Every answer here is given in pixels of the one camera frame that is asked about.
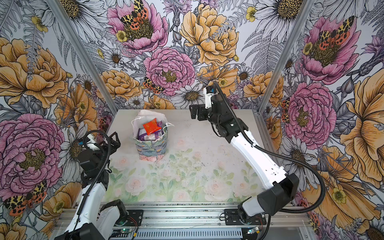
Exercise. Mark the red snack packet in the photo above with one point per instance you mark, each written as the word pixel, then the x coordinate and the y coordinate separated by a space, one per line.
pixel 152 126

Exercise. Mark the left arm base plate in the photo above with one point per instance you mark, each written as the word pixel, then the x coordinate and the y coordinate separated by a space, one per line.
pixel 134 218

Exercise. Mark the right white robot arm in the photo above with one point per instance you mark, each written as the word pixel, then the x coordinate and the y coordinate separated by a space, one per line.
pixel 279 187

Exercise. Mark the floral paper gift bag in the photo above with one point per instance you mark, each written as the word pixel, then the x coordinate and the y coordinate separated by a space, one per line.
pixel 151 151

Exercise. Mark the aluminium corner post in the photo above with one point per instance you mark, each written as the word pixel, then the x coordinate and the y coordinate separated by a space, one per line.
pixel 291 40
pixel 65 22

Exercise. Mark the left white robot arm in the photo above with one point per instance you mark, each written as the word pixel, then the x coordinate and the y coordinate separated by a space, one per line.
pixel 92 220

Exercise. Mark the right aluminium corner post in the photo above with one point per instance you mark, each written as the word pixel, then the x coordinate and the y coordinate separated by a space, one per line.
pixel 291 40

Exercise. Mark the aluminium rail frame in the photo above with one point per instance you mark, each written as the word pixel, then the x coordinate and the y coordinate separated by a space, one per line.
pixel 205 221

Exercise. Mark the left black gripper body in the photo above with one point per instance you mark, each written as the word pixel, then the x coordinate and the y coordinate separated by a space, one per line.
pixel 101 153

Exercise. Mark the purple snack packet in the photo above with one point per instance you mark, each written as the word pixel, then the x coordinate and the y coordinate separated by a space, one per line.
pixel 142 135

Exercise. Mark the left aluminium corner post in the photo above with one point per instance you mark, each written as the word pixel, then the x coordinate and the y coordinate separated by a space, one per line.
pixel 65 22

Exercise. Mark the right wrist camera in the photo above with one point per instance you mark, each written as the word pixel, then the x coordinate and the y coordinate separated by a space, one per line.
pixel 209 92

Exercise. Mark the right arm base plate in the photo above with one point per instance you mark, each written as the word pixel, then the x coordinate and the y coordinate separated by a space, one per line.
pixel 236 217

